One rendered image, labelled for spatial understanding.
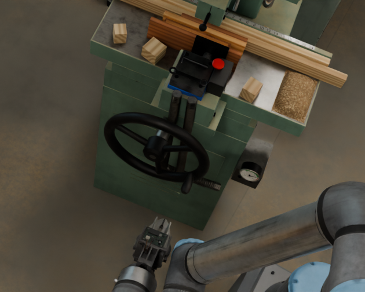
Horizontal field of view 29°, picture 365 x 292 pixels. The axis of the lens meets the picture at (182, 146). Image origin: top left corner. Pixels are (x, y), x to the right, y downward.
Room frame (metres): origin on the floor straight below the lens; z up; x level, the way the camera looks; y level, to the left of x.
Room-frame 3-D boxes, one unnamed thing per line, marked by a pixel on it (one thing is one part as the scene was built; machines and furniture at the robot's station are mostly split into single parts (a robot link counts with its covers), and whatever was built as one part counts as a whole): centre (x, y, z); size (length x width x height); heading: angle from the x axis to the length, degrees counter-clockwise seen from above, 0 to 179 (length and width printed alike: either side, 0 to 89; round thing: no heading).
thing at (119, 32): (1.07, 0.25, 0.92); 0.03 x 0.03 x 0.04; 24
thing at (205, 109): (0.99, 0.02, 0.91); 0.15 x 0.14 x 0.09; 86
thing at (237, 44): (1.14, 0.04, 0.93); 0.23 x 0.01 x 0.06; 86
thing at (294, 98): (1.07, -0.24, 0.92); 0.14 x 0.09 x 0.04; 176
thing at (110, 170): (1.30, 0.03, 0.35); 0.58 x 0.45 x 0.71; 176
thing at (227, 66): (0.98, 0.01, 0.99); 0.13 x 0.11 x 0.06; 86
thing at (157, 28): (1.10, 0.06, 0.94); 0.25 x 0.01 x 0.08; 86
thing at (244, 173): (0.95, -0.21, 0.65); 0.06 x 0.04 x 0.08; 86
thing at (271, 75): (1.07, 0.01, 0.87); 0.61 x 0.30 x 0.06; 86
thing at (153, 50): (1.05, 0.15, 0.92); 0.05 x 0.05 x 0.04; 68
